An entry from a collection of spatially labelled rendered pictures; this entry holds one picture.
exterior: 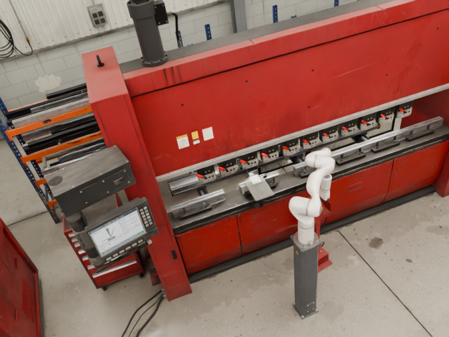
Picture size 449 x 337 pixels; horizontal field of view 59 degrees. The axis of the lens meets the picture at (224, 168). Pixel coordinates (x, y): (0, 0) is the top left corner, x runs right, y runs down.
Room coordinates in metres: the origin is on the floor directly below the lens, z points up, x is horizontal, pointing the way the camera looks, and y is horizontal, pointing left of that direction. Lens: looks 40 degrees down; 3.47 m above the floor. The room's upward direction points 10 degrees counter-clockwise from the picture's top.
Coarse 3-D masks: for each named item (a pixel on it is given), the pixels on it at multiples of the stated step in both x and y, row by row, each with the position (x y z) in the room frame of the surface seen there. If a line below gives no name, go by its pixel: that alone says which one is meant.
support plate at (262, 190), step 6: (264, 180) 2.70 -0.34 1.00; (252, 186) 2.65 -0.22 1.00; (258, 186) 2.63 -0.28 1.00; (264, 186) 2.62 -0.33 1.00; (252, 192) 2.57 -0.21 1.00; (258, 192) 2.56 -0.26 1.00; (264, 192) 2.54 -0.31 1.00; (270, 192) 2.53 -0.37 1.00; (258, 198) 2.48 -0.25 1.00; (264, 198) 2.47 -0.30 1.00
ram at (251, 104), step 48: (336, 48) 2.89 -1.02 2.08; (384, 48) 2.99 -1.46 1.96; (432, 48) 3.11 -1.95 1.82; (144, 96) 2.54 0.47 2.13; (192, 96) 2.62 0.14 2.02; (240, 96) 2.70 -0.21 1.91; (288, 96) 2.79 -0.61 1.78; (336, 96) 2.90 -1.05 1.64; (384, 96) 3.01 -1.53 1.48; (192, 144) 2.60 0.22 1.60; (240, 144) 2.69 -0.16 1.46
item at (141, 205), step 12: (132, 204) 2.03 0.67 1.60; (144, 204) 2.03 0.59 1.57; (108, 216) 1.95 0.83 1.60; (144, 216) 2.02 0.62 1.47; (96, 228) 1.87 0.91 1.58; (144, 228) 2.00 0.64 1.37; (156, 228) 2.04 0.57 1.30; (132, 240) 1.95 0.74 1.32; (144, 240) 1.99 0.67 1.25; (120, 252) 1.90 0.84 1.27
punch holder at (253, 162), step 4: (252, 152) 2.71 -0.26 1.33; (256, 152) 2.72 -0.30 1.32; (240, 156) 2.71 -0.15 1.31; (244, 156) 2.69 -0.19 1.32; (248, 156) 2.70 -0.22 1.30; (252, 156) 2.71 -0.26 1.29; (256, 156) 2.72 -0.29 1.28; (248, 160) 2.70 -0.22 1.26; (252, 160) 2.70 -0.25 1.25; (256, 160) 2.71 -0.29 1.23; (240, 164) 2.76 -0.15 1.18; (244, 164) 2.69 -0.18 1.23; (252, 164) 2.70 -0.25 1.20; (256, 164) 2.71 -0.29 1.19; (244, 168) 2.68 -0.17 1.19
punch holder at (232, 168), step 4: (224, 160) 2.65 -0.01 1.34; (228, 160) 2.66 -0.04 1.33; (232, 160) 2.67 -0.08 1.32; (220, 164) 2.64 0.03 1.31; (224, 164) 2.65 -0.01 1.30; (228, 164) 2.66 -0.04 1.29; (232, 164) 2.66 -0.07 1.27; (236, 164) 2.67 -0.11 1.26; (224, 168) 2.65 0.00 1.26; (228, 168) 2.65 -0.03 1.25; (232, 168) 2.66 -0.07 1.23; (236, 168) 2.67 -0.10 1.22; (220, 172) 2.64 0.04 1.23; (224, 172) 2.64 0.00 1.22; (228, 172) 2.65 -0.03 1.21; (232, 172) 2.66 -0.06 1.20; (236, 172) 2.67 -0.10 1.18; (224, 176) 2.64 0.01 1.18
